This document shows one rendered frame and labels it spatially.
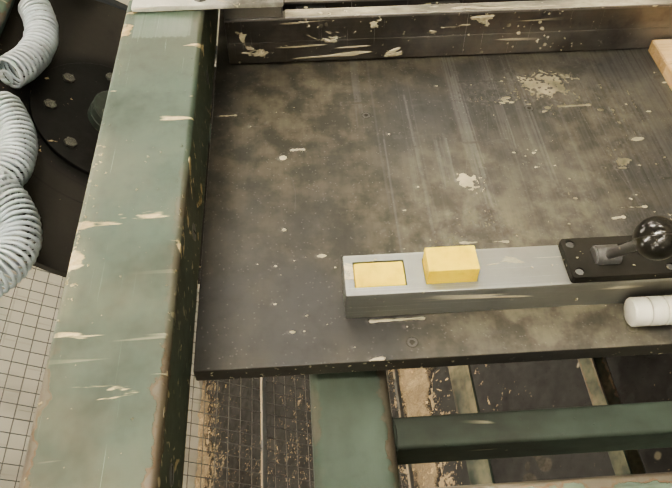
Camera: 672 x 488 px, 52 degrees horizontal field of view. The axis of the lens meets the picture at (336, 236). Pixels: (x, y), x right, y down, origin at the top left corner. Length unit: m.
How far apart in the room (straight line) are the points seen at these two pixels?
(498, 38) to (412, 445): 0.58
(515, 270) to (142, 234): 0.36
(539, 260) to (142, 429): 0.41
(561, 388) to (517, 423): 2.05
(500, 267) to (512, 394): 2.25
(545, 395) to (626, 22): 1.95
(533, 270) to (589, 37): 0.45
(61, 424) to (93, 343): 0.07
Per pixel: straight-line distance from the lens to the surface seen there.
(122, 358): 0.59
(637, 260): 0.75
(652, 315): 0.74
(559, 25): 1.04
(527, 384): 2.90
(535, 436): 0.73
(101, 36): 1.73
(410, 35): 0.99
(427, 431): 0.71
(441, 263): 0.68
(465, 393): 1.93
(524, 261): 0.72
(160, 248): 0.65
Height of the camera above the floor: 2.03
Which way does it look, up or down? 26 degrees down
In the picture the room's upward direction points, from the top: 71 degrees counter-clockwise
